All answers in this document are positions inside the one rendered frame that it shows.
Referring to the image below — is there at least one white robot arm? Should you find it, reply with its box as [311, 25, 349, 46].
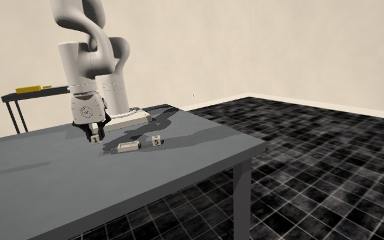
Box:
[50, 0, 136, 119]

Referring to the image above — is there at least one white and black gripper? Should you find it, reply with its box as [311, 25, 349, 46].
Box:
[70, 91, 111, 142]

